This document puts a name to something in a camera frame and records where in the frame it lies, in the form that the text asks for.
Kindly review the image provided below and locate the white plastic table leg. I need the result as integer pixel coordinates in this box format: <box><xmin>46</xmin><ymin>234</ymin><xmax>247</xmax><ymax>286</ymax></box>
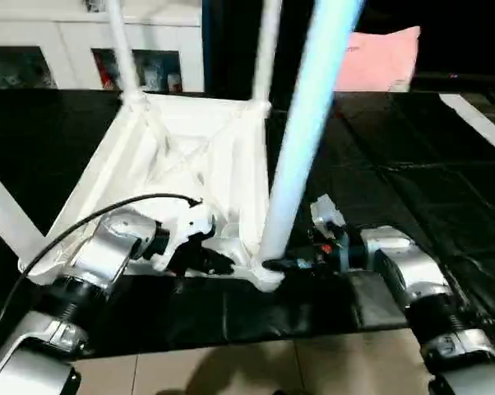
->
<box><xmin>106</xmin><ymin>0</ymin><xmax>148</xmax><ymax>106</ymax></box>
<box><xmin>252</xmin><ymin>0</ymin><xmax>284</xmax><ymax>114</ymax></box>
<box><xmin>257</xmin><ymin>0</ymin><xmax>365</xmax><ymax>272</ymax></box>
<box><xmin>0</xmin><ymin>160</ymin><xmax>47</xmax><ymax>263</ymax></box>

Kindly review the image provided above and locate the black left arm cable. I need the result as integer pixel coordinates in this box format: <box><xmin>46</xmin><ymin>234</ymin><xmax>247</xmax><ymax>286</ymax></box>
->
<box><xmin>0</xmin><ymin>193</ymin><xmax>203</xmax><ymax>363</ymax></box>

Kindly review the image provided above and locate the white plastic table top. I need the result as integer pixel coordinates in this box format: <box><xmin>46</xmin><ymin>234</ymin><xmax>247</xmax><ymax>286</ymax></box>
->
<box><xmin>17</xmin><ymin>92</ymin><xmax>288</xmax><ymax>293</ymax></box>

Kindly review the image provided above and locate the white flat board strip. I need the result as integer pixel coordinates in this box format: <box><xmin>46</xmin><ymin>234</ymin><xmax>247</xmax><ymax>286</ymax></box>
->
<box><xmin>439</xmin><ymin>93</ymin><xmax>495</xmax><ymax>159</ymax></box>

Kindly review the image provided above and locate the white glass-door cabinet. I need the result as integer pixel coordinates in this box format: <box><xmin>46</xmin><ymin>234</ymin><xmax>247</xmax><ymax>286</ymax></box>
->
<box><xmin>0</xmin><ymin>0</ymin><xmax>206</xmax><ymax>91</ymax></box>

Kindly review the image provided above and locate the black cabinet with gold label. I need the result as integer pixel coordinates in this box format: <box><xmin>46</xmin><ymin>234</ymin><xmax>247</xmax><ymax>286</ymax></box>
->
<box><xmin>202</xmin><ymin>0</ymin><xmax>495</xmax><ymax>91</ymax></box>

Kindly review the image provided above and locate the pink pillow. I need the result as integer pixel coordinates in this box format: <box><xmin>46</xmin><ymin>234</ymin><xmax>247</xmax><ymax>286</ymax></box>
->
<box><xmin>334</xmin><ymin>26</ymin><xmax>422</xmax><ymax>93</ymax></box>

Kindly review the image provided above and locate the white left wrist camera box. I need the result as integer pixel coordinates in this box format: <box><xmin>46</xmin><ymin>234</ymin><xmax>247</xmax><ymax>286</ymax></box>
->
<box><xmin>153</xmin><ymin>202</ymin><xmax>217</xmax><ymax>268</ymax></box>

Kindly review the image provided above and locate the black work mat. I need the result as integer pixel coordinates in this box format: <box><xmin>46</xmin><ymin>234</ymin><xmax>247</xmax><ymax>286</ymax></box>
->
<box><xmin>0</xmin><ymin>86</ymin><xmax>495</xmax><ymax>359</ymax></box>

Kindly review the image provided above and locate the red bottle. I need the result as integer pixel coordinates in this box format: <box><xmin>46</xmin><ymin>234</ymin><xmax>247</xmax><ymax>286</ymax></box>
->
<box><xmin>99</xmin><ymin>58</ymin><xmax>115</xmax><ymax>88</ymax></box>

